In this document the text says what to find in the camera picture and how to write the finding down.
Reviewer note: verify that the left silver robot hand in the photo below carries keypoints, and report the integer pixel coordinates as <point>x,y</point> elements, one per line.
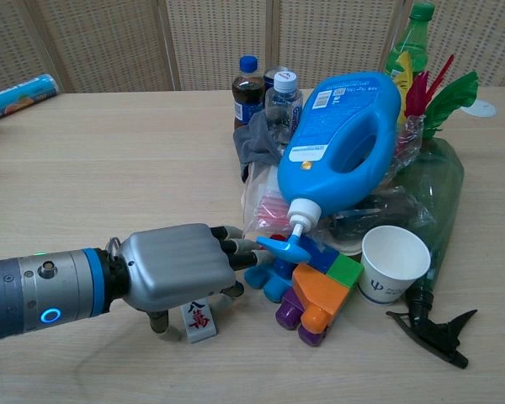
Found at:
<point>172,265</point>

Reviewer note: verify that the white mahjong tile red characters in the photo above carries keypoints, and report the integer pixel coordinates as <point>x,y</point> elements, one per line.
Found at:
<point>198,323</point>

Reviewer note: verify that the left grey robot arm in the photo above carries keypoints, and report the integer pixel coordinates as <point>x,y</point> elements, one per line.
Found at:
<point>29,294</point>

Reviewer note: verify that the blue toy block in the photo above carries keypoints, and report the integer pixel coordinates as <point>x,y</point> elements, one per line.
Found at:
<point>273,286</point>

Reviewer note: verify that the plastic bag of red straws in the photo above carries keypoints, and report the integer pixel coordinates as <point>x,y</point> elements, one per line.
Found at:
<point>263,206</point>

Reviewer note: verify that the red toy block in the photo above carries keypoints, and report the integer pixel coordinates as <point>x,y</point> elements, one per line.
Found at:
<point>278,238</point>

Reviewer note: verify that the purple toy block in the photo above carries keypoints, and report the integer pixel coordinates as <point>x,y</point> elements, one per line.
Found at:
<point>289,316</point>

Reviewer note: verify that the grey cloth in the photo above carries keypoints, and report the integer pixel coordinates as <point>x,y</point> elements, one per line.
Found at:
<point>256,143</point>

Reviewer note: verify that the orange toy block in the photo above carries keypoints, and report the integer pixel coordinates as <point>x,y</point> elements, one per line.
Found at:
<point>320,294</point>

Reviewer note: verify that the green toy block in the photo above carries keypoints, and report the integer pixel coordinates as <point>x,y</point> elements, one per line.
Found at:
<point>344,270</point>

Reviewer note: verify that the blue detergent pump bottle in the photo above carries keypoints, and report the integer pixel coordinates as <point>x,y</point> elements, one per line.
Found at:
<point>324,168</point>

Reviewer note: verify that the cola bottle blue cap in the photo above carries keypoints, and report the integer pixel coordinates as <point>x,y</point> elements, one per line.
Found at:
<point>248,92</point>

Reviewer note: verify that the clear water bottle white cap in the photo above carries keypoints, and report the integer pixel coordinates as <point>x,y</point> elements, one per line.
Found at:
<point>283,101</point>

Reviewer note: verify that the white paper cup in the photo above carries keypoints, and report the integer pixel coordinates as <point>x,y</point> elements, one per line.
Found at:
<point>383,286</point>

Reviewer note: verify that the clear plastic bag dark contents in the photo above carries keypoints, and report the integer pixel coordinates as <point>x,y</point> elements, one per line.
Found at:
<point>389,208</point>

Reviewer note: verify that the blue snack tube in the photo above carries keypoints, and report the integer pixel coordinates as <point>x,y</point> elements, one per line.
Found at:
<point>21,99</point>

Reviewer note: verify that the wooden rattan folding screen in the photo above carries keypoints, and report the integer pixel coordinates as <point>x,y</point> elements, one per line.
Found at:
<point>109,42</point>

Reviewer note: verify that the clear crumpled plastic wrap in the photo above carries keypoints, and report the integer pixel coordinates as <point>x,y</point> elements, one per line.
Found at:
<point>408,147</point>

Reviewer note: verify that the green spray bottle black trigger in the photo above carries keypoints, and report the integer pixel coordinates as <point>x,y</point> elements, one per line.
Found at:
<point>444,189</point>

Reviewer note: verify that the red green feather shuttlecock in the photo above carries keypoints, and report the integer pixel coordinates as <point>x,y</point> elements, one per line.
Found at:
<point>450,97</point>

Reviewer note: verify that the green soda bottle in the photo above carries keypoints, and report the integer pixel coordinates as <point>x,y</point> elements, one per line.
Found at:
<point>412,42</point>

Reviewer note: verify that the white round disc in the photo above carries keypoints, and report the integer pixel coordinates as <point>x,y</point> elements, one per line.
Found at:
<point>484,109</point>

